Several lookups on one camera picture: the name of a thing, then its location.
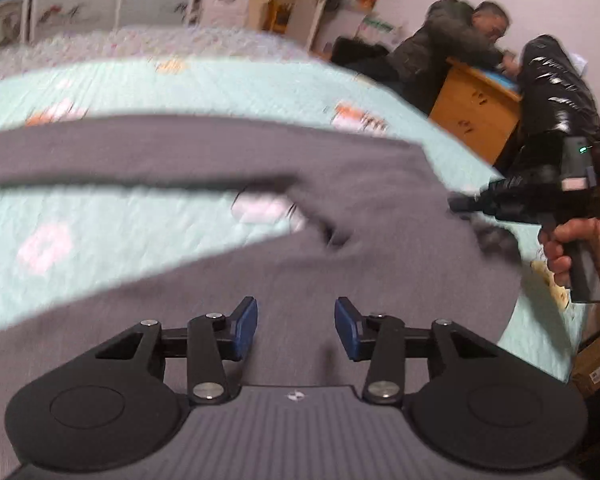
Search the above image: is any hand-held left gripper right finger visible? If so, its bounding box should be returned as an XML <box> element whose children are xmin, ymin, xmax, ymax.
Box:
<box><xmin>334</xmin><ymin>296</ymin><xmax>498</xmax><ymax>406</ymax></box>

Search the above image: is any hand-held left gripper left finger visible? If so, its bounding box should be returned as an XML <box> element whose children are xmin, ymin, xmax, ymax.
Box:
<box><xmin>95</xmin><ymin>296</ymin><xmax>259</xmax><ymax>406</ymax></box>

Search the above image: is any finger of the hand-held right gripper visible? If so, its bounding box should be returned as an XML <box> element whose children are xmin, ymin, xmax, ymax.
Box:
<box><xmin>448</xmin><ymin>172</ymin><xmax>521</xmax><ymax>219</ymax></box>

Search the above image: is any black shiny puffer jacket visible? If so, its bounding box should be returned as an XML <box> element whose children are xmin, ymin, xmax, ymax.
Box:
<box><xmin>495</xmin><ymin>35</ymin><xmax>600</xmax><ymax>176</ymax></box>

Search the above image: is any yellow wooden desk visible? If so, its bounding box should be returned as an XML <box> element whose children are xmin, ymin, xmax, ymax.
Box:
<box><xmin>427</xmin><ymin>57</ymin><xmax>526</xmax><ymax>166</ymax></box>

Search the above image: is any bee print quilted bedspread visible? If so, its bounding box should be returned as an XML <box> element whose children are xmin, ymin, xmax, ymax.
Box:
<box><xmin>0</xmin><ymin>57</ymin><xmax>588</xmax><ymax>386</ymax></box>

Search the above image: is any black chair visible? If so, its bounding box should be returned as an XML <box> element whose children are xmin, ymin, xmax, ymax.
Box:
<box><xmin>330</xmin><ymin>37</ymin><xmax>396</xmax><ymax>81</ymax></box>

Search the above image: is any cardboard box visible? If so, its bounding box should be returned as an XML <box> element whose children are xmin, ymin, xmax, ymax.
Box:
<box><xmin>570</xmin><ymin>327</ymin><xmax>600</xmax><ymax>398</ymax></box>

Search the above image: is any green white carton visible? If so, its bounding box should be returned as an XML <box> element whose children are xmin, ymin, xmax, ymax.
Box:
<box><xmin>360</xmin><ymin>15</ymin><xmax>406</xmax><ymax>46</ymax></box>

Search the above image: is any wooden chair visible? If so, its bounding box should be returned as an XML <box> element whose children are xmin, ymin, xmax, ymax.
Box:
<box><xmin>265</xmin><ymin>2</ymin><xmax>296</xmax><ymax>36</ymax></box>

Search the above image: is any glass door wardrobe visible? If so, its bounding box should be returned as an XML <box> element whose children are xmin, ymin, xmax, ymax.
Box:
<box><xmin>0</xmin><ymin>0</ymin><xmax>206</xmax><ymax>56</ymax></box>

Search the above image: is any coiled grey hose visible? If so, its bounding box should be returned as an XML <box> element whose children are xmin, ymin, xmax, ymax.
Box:
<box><xmin>0</xmin><ymin>2</ymin><xmax>23</xmax><ymax>53</ymax></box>

